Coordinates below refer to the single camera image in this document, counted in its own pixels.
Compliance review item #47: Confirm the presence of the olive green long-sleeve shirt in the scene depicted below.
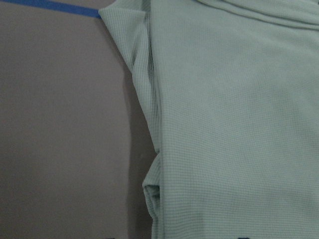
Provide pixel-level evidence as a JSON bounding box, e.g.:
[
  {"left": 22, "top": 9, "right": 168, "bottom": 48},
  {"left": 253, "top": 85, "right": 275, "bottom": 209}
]
[{"left": 99, "top": 0, "right": 319, "bottom": 239}]

